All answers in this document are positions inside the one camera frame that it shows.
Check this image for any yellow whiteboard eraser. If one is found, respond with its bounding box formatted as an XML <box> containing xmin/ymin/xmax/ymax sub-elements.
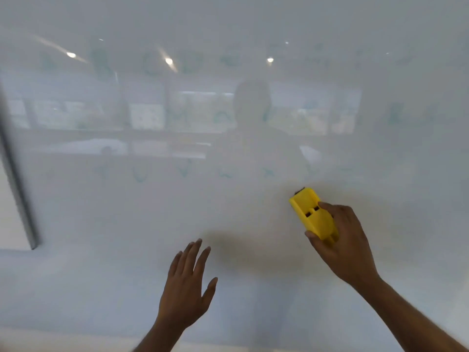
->
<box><xmin>289</xmin><ymin>187</ymin><xmax>340</xmax><ymax>244</ymax></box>

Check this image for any person's left hand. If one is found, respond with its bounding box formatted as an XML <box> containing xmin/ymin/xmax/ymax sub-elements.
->
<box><xmin>156</xmin><ymin>238</ymin><xmax>219</xmax><ymax>330</ymax></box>

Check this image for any person's right hand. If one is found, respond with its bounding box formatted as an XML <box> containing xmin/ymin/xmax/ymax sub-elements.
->
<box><xmin>304</xmin><ymin>201</ymin><xmax>382</xmax><ymax>289</ymax></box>

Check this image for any person's left forearm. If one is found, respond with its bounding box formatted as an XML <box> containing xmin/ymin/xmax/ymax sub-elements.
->
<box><xmin>133</xmin><ymin>318</ymin><xmax>188</xmax><ymax>352</ymax></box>

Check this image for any white whiteboard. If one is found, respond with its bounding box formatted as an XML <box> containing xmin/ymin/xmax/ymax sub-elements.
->
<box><xmin>0</xmin><ymin>0</ymin><xmax>469</xmax><ymax>342</ymax></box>

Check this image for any person's right forearm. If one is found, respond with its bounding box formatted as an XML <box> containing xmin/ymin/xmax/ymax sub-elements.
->
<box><xmin>352</xmin><ymin>274</ymin><xmax>469</xmax><ymax>352</ymax></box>

